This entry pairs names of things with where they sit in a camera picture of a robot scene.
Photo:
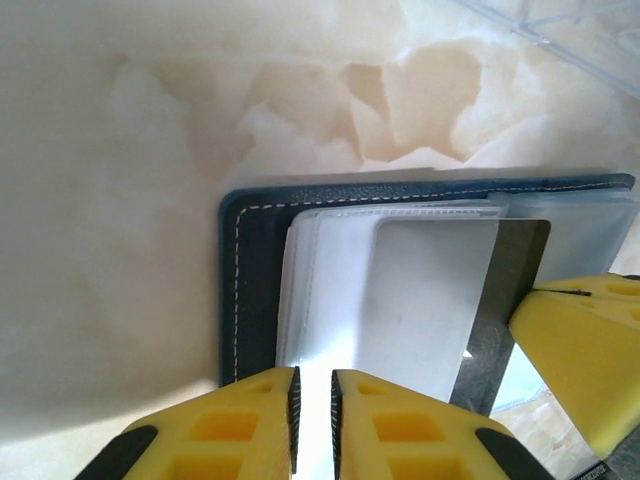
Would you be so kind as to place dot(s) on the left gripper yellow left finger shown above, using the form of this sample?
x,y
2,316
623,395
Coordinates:
x,y
215,435

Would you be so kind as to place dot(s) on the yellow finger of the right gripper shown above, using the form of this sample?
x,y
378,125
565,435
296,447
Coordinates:
x,y
585,360
615,285

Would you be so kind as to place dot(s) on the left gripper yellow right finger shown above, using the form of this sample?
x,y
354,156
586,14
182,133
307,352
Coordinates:
x,y
415,440

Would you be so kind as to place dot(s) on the navy leather card holder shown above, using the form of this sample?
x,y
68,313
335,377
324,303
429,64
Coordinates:
x,y
260,280

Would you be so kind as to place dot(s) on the clear plastic card tray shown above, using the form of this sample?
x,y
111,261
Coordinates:
x,y
590,40

